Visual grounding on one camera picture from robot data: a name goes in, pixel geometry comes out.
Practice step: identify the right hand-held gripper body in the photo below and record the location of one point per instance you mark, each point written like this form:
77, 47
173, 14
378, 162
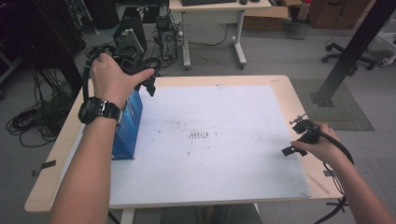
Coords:
306, 130

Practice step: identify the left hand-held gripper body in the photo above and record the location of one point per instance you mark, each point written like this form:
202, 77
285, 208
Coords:
129, 62

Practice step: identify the blue cardboard box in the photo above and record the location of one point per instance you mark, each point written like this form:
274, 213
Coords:
127, 130

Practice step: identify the person's left hand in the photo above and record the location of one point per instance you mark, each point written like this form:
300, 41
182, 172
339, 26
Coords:
112, 81

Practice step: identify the person's right hand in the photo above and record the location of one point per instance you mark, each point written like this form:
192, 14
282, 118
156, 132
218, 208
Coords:
327, 147

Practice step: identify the black computer tower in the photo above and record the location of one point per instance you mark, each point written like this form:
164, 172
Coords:
137, 23

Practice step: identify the open grey computer case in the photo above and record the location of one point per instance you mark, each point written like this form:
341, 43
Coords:
167, 40

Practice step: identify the grey floor mat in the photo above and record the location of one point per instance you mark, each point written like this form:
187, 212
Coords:
348, 115

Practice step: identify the black wrist watch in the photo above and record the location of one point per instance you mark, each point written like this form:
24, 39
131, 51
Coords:
96, 110

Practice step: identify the white table mat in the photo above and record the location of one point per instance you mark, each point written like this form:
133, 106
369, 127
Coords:
218, 168

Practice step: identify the black office chair base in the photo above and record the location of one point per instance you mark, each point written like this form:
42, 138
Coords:
348, 57

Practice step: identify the black metal stand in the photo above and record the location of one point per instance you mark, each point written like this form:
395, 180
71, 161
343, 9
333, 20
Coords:
351, 53

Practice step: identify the white desk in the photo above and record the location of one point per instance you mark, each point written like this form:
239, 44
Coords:
214, 14

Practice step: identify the black keyboard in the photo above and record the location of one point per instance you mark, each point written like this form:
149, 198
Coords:
208, 2

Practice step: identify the brown cardboard box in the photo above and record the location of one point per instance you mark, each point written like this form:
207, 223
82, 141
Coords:
264, 18

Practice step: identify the brown cabinet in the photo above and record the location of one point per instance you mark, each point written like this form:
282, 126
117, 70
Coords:
336, 14

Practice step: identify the black tape strip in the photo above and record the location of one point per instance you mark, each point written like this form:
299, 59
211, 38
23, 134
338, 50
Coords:
48, 164

